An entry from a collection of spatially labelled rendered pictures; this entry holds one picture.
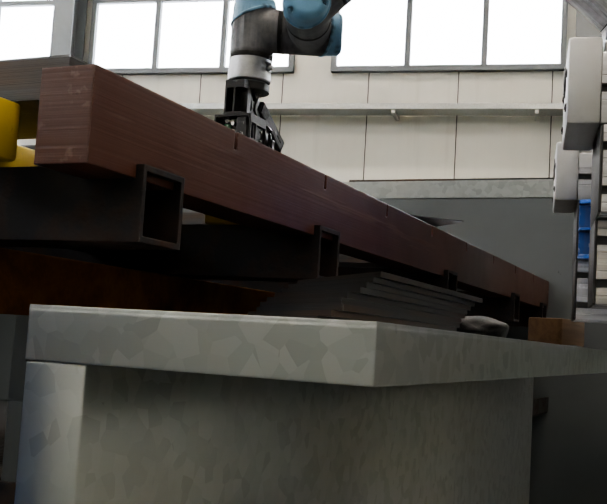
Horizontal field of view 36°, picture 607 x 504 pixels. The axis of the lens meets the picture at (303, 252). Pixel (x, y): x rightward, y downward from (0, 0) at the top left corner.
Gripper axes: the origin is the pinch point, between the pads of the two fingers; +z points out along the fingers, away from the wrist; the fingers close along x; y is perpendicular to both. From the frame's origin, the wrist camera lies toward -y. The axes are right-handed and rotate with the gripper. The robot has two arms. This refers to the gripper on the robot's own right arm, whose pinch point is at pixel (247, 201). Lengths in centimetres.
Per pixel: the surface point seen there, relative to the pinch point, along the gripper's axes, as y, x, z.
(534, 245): -63, 38, 0
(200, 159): 86, 42, 11
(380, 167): -831, -280, -171
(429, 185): -63, 13, -14
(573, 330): -19, 53, 19
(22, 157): 83, 23, 10
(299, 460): 74, 46, 33
